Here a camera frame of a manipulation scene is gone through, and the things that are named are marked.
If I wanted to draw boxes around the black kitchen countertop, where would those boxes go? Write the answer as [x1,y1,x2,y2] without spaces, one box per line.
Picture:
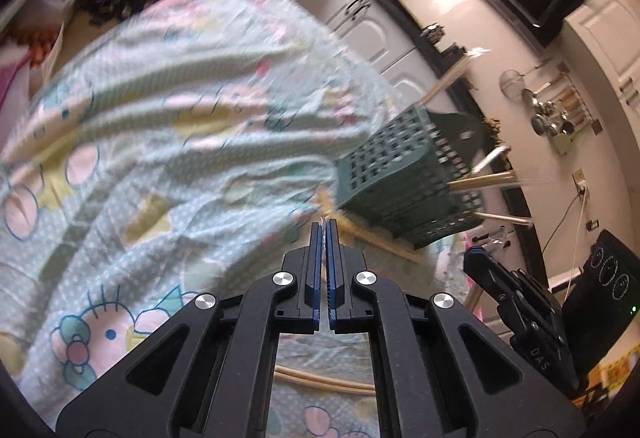
[270,0,548,283]

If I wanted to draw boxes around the black power cable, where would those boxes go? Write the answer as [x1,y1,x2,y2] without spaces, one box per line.
[542,190,583,259]

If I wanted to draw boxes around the bunch of chopsticks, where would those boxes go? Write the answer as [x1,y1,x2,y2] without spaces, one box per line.
[420,46,533,226]

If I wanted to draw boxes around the yellow printed object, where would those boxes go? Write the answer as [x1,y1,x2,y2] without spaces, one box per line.
[580,353,640,419]

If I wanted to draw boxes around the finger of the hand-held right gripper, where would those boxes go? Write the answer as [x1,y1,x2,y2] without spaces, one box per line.
[475,247,556,319]
[464,250,531,344]

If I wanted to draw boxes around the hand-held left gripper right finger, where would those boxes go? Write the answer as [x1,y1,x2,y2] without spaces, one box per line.
[326,219,587,438]

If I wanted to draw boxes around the pink plastic box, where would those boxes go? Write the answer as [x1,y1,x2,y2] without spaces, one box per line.
[0,52,31,119]

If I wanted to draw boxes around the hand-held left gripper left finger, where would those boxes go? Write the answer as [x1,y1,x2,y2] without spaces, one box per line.
[57,223,327,438]

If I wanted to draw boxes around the green plastic utensil basket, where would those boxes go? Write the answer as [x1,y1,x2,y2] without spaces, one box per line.
[335,104,493,251]

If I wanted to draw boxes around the cartoon cat printed cloth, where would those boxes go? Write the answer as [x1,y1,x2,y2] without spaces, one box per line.
[0,0,476,438]

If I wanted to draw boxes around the white power cable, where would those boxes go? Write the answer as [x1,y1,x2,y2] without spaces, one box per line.
[550,190,591,289]

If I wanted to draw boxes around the wall utensil rail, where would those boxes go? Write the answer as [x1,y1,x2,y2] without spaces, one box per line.
[555,62,606,133]

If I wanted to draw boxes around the white wall cabinets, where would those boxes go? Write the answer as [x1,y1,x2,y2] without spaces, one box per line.
[562,0,640,119]

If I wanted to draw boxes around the carton of eggs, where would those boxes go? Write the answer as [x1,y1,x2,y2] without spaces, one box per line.
[27,30,58,68]

